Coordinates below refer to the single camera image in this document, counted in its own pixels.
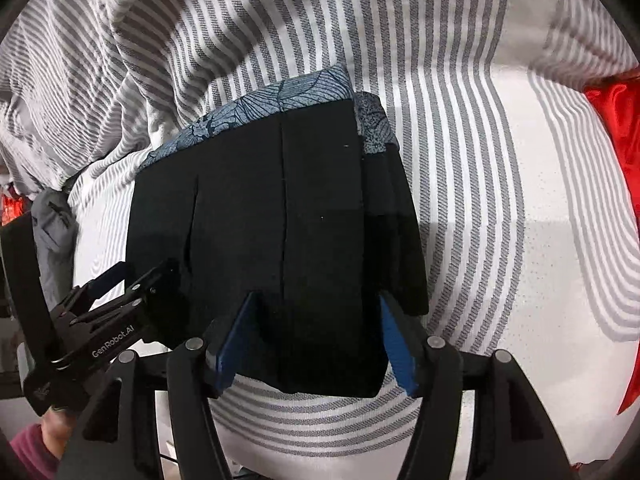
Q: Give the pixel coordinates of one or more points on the person's left hand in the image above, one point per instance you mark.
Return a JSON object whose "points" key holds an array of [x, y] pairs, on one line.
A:
{"points": [[57, 426]]}

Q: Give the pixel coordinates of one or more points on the grey striped duvet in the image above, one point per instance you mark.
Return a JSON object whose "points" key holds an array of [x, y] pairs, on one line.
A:
{"points": [[85, 83]]}

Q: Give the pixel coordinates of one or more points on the white grey striped bedsheet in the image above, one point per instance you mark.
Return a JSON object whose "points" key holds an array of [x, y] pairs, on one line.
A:
{"points": [[527, 228]]}

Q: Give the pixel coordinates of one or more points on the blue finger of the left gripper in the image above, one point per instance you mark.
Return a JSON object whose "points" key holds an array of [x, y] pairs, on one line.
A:
{"points": [[106, 281]]}

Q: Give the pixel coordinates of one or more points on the small red cushion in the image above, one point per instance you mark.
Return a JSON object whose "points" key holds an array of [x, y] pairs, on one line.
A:
{"points": [[13, 204]]}

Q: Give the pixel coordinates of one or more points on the black pants blue patterned stripe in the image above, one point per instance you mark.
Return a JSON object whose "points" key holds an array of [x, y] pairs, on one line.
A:
{"points": [[295, 192]]}

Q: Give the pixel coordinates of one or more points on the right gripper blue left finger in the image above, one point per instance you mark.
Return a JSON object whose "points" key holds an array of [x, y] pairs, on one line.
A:
{"points": [[236, 346]]}

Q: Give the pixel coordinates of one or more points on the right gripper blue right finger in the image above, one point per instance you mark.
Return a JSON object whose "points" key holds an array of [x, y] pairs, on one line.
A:
{"points": [[402, 342]]}

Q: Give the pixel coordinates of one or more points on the grey jacket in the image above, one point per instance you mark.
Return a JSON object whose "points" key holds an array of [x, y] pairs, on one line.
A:
{"points": [[55, 230]]}

